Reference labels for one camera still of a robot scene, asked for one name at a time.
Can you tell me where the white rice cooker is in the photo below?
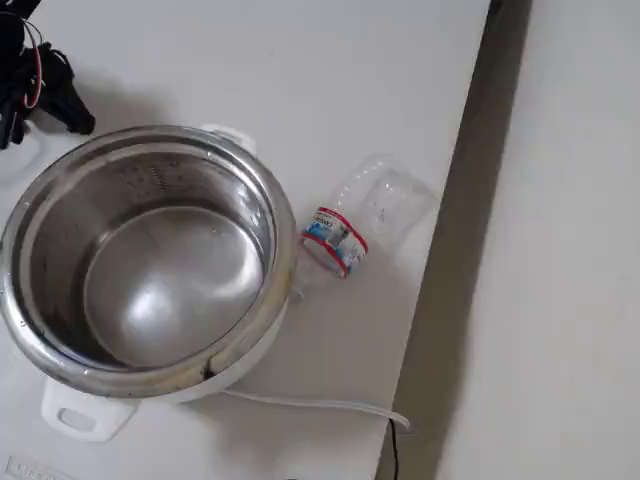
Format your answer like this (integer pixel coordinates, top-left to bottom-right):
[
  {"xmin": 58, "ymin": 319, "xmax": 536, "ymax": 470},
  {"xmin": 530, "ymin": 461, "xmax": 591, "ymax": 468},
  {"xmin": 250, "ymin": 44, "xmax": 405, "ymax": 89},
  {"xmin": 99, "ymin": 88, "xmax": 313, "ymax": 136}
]
[{"xmin": 0, "ymin": 122, "xmax": 301, "ymax": 444}]

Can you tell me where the clear plastic water bottle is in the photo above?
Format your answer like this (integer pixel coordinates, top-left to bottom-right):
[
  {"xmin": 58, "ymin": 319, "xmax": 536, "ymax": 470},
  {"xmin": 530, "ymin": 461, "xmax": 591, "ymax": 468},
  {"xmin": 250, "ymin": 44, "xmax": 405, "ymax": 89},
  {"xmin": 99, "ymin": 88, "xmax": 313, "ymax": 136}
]
[{"xmin": 297, "ymin": 152, "xmax": 436, "ymax": 306}]

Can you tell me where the steel inner pot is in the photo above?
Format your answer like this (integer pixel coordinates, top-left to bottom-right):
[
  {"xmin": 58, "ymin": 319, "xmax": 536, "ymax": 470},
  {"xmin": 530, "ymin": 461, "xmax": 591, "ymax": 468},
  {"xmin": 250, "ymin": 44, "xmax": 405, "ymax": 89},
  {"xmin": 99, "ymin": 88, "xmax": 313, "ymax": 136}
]
[{"xmin": 17, "ymin": 142, "xmax": 281, "ymax": 374}]

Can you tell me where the thin black cable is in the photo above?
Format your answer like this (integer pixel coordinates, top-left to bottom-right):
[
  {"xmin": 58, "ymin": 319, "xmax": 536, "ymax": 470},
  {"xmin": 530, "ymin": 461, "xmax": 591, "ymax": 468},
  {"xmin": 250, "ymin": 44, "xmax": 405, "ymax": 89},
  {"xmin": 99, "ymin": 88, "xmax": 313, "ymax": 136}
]
[{"xmin": 388, "ymin": 418, "xmax": 402, "ymax": 480}]

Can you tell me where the white power cord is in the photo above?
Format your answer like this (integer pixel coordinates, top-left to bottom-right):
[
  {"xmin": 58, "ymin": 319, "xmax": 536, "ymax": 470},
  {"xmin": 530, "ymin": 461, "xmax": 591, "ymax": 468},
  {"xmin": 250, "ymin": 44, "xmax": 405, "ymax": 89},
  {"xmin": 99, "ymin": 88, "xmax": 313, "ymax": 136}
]
[{"xmin": 219, "ymin": 389, "xmax": 412, "ymax": 432}]

